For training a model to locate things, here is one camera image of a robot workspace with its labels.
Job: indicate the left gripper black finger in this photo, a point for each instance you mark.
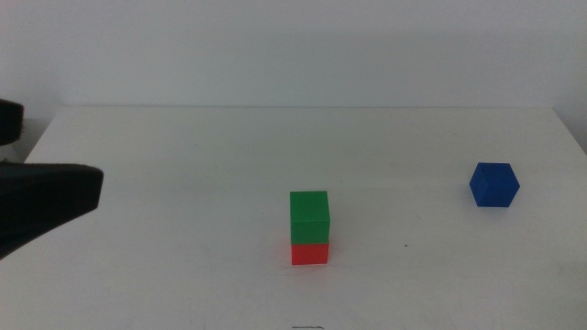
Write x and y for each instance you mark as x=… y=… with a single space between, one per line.
x=9 y=121
x=41 y=201

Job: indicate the green cube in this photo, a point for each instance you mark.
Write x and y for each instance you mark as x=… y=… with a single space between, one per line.
x=309 y=215

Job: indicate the red cube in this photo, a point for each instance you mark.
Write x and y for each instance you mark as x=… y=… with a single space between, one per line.
x=310 y=254

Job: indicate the blue cube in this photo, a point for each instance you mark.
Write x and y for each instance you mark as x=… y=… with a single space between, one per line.
x=494 y=185

